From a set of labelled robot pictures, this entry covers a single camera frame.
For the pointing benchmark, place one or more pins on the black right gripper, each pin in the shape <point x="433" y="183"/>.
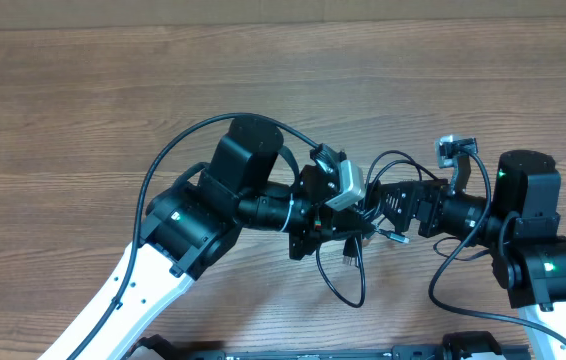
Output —
<point x="412" y="192"/>

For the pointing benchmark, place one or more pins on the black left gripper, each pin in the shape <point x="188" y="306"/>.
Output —
<point x="322" y="228"/>

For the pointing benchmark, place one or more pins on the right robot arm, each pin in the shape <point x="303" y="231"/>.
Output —
<point x="516" y="222"/>

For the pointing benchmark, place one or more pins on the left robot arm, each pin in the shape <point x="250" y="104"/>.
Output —
<point x="252" y="182"/>

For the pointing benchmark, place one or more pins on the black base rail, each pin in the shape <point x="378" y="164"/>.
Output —
<point x="460" y="346"/>

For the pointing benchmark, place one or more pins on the cardboard back wall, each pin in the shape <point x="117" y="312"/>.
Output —
<point x="61" y="14"/>

